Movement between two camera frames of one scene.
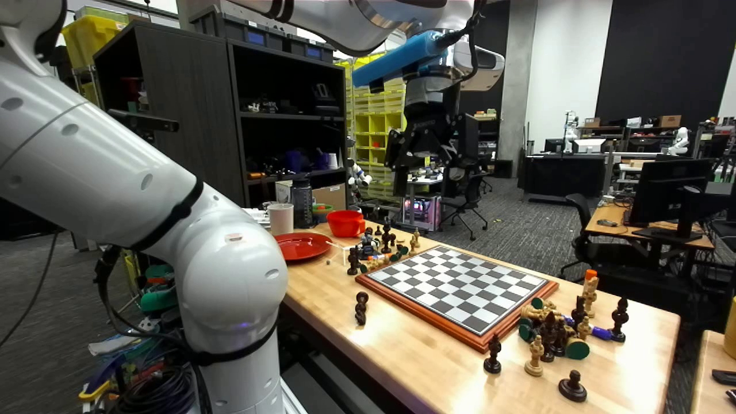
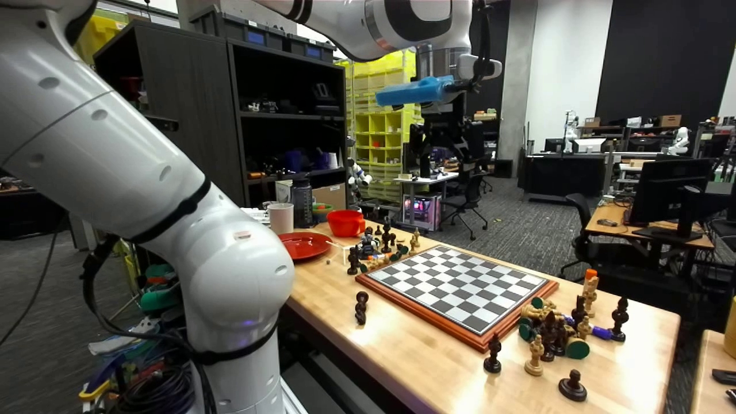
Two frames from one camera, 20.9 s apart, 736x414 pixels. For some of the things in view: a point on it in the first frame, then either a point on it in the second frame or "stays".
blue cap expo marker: (600, 332) stays
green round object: (577, 350) stays
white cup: (281, 217) stays
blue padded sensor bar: (412, 54) -> (417, 93)
